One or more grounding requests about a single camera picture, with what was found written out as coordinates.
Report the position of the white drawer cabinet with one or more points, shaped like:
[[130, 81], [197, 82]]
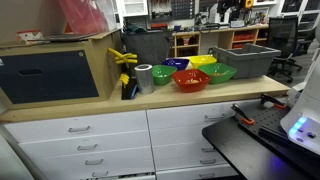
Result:
[[116, 140]]

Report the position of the black robot table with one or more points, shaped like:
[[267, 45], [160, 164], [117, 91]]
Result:
[[240, 153]]

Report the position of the wooden box with black panel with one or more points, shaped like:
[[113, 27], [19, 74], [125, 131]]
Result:
[[50, 76]]

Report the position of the pink translucent plastic container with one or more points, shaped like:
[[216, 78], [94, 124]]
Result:
[[83, 16]]

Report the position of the red storage bins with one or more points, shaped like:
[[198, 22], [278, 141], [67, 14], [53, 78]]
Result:
[[243, 36]]

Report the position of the black mesh office chair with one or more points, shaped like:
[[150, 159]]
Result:
[[283, 36]]

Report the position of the red plastic bowl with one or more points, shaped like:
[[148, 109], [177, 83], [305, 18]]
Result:
[[190, 86]]

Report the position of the wooden shelf unit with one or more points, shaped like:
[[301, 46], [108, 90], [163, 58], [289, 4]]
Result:
[[216, 31]]

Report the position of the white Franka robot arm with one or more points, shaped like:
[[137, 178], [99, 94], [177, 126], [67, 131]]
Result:
[[306, 110]]

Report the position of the orange toy in red bowl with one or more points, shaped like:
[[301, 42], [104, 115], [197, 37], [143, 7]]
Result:
[[192, 81]]

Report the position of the orange toy in green bowl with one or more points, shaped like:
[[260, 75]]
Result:
[[216, 74]]

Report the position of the yellow plastic bowl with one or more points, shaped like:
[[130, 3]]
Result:
[[201, 61]]

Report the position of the blue plastic bowl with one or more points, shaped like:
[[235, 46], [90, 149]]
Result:
[[176, 63]]

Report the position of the dark gray fabric bin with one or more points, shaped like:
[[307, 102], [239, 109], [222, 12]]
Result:
[[146, 46]]

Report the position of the yellow black tool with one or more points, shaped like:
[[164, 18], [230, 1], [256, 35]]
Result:
[[249, 3]]

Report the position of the gray plastic bin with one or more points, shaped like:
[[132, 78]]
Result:
[[250, 63]]

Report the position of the large yellow clamp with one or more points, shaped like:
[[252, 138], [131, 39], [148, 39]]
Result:
[[123, 57]]

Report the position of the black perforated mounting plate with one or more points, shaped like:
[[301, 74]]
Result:
[[266, 118]]

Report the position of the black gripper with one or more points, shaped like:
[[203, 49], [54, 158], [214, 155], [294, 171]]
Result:
[[228, 6]]

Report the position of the small green plastic bowl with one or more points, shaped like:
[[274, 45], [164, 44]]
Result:
[[163, 78]]

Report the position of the large green plastic bowl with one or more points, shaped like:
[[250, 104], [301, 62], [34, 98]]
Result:
[[218, 77]]

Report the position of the red white printed box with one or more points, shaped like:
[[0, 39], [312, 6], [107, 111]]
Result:
[[29, 36]]

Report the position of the small yellow clamp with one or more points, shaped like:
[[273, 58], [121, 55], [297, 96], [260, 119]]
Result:
[[124, 80]]

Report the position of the teal cloth item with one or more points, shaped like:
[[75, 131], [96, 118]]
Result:
[[136, 29]]

